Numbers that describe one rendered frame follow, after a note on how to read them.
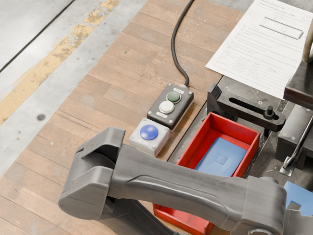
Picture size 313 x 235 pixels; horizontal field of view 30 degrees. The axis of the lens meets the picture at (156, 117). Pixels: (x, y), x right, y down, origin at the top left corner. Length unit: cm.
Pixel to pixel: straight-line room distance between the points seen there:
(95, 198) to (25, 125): 177
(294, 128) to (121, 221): 49
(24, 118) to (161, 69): 123
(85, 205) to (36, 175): 49
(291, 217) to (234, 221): 10
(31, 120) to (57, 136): 120
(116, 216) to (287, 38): 81
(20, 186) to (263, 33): 70
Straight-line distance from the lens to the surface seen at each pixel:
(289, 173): 117
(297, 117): 125
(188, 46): 148
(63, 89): 262
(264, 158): 129
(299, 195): 115
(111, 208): 84
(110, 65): 146
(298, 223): 86
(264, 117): 126
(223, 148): 128
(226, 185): 79
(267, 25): 154
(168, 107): 131
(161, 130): 128
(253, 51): 147
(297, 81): 111
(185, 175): 78
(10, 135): 253
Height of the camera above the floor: 198
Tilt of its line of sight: 53 degrees down
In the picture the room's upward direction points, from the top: 6 degrees counter-clockwise
